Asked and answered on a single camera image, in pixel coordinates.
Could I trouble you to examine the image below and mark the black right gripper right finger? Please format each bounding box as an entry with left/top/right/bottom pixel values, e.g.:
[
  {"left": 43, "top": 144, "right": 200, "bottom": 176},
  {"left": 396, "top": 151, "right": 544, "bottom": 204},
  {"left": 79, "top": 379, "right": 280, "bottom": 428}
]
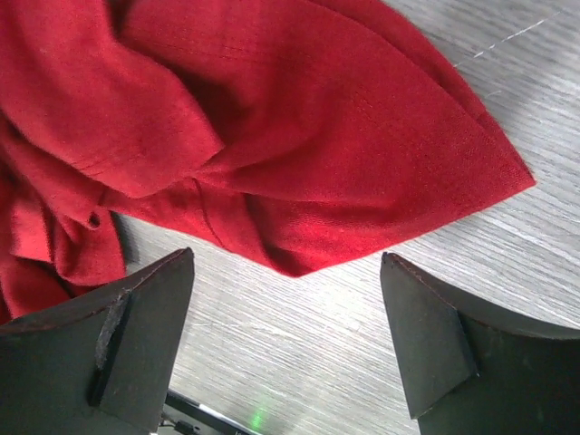
[{"left": 381, "top": 253, "right": 579, "bottom": 435}]

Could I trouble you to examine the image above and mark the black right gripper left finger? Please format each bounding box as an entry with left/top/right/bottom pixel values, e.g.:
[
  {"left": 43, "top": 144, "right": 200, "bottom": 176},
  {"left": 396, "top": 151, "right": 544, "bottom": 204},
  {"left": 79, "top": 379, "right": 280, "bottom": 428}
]
[{"left": 1, "top": 248, "right": 195, "bottom": 434}]

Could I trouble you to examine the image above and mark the red t-shirt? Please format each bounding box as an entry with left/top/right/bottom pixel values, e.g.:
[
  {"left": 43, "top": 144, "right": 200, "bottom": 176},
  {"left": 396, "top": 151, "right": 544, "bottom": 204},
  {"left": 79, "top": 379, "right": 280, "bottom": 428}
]
[{"left": 1, "top": 1, "right": 535, "bottom": 322}]

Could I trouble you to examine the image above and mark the black base device with LED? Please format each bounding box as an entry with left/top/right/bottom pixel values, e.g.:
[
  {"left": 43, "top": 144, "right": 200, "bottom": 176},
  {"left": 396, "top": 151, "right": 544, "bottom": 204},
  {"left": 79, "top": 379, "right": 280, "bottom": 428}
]
[{"left": 156, "top": 390, "right": 259, "bottom": 435}]

